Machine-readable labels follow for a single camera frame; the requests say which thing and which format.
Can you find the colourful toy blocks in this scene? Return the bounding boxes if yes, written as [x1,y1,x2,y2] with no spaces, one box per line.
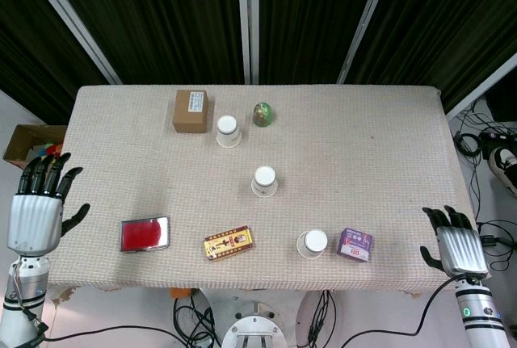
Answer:
[34,142,65,159]

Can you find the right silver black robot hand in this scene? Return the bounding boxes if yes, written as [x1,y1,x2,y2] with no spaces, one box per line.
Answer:
[419,204,490,279]

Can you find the black cable bundle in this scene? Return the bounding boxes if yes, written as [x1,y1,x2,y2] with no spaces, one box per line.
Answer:
[173,297,221,348]
[309,291,337,348]

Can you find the purple and white box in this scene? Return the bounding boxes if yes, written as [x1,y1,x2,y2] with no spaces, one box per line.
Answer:
[336,227,374,262]

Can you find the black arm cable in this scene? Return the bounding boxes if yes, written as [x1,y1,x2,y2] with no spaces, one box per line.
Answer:
[341,275,461,348]
[40,325,187,348]

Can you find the beige woven tablecloth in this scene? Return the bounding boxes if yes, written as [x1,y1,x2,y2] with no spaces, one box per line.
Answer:
[47,84,474,296]

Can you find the open cardboard floor box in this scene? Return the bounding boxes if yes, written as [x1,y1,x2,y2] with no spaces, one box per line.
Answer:
[2,124,69,170]

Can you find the white partition frame post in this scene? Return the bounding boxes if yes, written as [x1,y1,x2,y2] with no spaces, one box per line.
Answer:
[337,0,397,85]
[19,0,123,86]
[236,0,260,85]
[445,52,517,117]

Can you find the brown cardboard box with label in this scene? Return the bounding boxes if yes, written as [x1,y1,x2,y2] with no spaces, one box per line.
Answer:
[172,89,214,134]

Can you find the yellow and red flat box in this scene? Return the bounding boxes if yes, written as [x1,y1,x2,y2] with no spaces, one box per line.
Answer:
[203,224,255,262]

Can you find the black floor device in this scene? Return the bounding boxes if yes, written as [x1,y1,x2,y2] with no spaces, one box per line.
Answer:
[479,129,517,155]

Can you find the green egg-shaped container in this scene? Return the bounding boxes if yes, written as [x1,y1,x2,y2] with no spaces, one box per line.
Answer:
[252,101,273,127]

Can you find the red metal-framed flat case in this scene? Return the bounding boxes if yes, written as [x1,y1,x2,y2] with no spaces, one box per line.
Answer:
[120,216,170,253]

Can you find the white paper cup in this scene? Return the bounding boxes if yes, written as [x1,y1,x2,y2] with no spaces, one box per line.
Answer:
[215,115,242,149]
[250,166,280,198]
[296,229,329,260]

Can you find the black floor cable tangle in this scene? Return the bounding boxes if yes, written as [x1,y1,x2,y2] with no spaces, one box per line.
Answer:
[454,97,517,272]

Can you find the black and white shoe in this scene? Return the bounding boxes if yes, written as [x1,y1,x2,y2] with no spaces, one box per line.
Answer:
[488,146,517,198]

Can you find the black pleated curtain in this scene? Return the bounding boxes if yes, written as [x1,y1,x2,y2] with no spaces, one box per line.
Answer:
[258,0,383,86]
[0,0,111,125]
[42,0,246,86]
[354,0,517,103]

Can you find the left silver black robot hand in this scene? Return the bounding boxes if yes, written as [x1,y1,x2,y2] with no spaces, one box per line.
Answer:
[6,152,90,255]

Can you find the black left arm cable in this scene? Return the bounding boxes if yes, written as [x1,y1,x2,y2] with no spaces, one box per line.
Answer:
[40,325,187,348]

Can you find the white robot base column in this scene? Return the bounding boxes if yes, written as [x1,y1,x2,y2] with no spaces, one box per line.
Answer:
[221,301,290,348]

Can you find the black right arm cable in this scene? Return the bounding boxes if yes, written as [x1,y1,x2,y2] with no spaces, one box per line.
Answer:
[341,275,461,348]

